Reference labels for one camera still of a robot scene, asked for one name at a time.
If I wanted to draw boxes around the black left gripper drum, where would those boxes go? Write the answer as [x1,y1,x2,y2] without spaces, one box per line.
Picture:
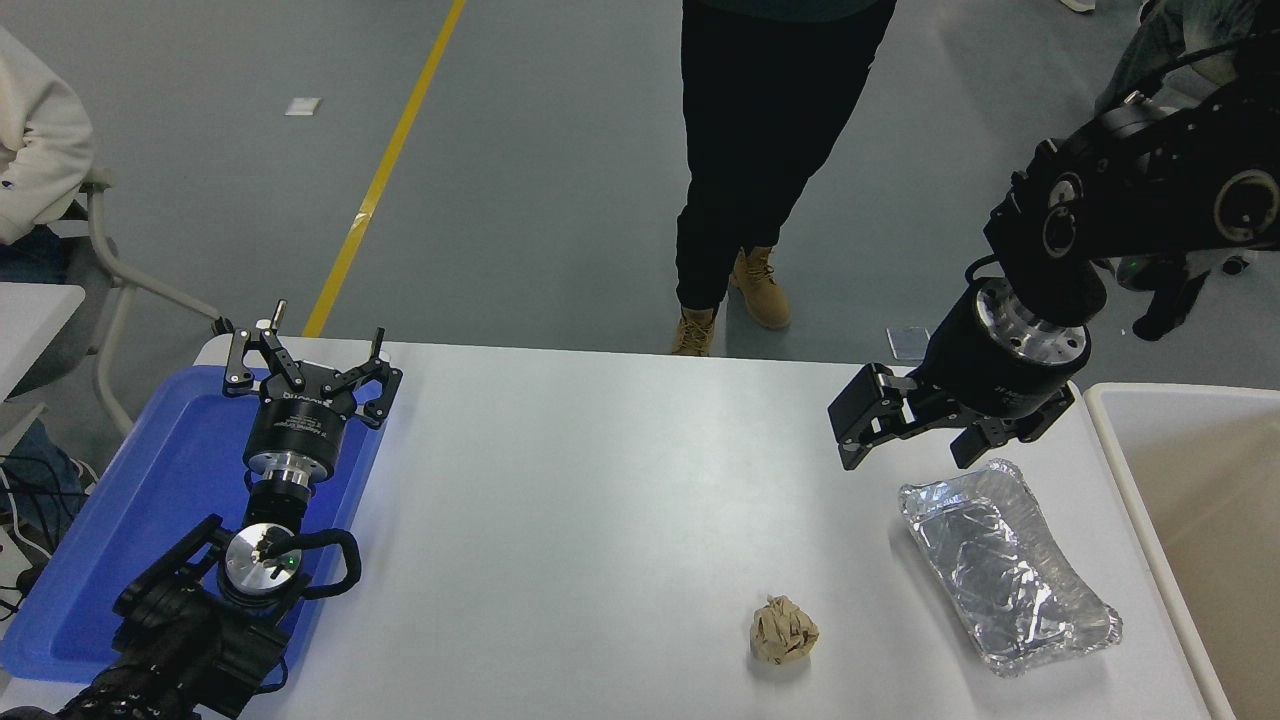
[245,390,359,473]

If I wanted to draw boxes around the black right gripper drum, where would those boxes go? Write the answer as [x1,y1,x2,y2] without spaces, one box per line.
[913,285,1078,441]

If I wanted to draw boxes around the silver foil tray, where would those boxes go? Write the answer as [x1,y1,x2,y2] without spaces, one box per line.
[897,458,1124,679]

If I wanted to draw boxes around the blue plastic tray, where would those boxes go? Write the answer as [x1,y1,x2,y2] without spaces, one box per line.
[0,365,389,684]

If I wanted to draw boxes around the crumpled tan paper ball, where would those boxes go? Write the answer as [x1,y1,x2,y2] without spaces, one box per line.
[749,595,821,666]

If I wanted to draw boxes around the large pale bin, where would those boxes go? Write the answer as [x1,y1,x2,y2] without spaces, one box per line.
[1083,382,1280,720]

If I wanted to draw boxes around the small white side table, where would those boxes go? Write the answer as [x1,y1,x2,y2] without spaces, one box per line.
[0,283,87,401]

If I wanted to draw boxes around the seated person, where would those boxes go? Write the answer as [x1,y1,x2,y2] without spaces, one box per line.
[1095,0,1266,113]
[0,25,96,286]

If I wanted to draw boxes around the black cable bundle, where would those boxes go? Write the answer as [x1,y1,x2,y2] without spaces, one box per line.
[0,455,96,613]

